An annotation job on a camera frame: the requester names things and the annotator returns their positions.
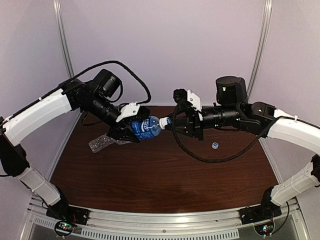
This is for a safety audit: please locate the white cap of clear bottle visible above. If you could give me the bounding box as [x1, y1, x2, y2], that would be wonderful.
[211, 142, 219, 150]

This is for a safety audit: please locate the front aluminium rail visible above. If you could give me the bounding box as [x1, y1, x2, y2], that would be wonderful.
[17, 196, 310, 240]

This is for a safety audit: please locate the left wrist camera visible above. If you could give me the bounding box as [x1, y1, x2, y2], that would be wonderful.
[115, 102, 141, 123]

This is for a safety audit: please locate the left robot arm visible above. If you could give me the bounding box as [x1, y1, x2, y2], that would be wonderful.
[0, 69, 145, 208]

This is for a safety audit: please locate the aluminium frame post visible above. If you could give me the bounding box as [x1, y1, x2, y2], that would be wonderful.
[247, 0, 273, 99]
[53, 0, 75, 78]

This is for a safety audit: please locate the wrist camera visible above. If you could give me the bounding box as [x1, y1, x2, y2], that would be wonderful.
[173, 88, 202, 112]
[115, 102, 141, 123]

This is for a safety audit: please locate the left black cable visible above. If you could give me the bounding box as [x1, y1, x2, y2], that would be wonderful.
[69, 59, 152, 105]

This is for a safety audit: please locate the circuit board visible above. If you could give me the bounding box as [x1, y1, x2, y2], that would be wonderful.
[253, 220, 275, 237]
[53, 220, 76, 238]

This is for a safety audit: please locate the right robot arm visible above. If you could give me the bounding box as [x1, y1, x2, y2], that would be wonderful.
[165, 76, 320, 211]

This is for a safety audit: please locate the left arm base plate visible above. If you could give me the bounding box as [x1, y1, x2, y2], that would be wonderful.
[46, 204, 90, 225]

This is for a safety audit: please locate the right black cable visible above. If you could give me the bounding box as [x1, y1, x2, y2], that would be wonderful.
[171, 99, 298, 163]

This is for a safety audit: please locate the clear unlabelled plastic bottle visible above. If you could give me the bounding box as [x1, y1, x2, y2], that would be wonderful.
[88, 134, 130, 153]

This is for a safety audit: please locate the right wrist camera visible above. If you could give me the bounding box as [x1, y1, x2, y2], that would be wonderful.
[173, 88, 202, 112]

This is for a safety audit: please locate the left circuit board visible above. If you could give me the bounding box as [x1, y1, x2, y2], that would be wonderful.
[53, 220, 76, 238]

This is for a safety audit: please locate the right circuit board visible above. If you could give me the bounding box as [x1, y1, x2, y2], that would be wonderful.
[253, 220, 275, 237]

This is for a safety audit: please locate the right aluminium frame post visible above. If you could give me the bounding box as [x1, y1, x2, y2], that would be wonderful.
[247, 0, 273, 99]

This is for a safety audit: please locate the black cable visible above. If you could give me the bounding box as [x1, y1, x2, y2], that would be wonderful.
[69, 59, 152, 105]
[171, 99, 298, 163]

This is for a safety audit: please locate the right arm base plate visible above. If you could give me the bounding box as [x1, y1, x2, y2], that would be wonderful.
[238, 205, 282, 225]

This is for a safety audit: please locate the blue labelled plastic bottle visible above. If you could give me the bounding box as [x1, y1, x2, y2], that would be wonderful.
[130, 116, 162, 141]

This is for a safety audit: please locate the left aluminium frame post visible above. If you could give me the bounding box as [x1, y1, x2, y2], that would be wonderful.
[53, 0, 75, 78]

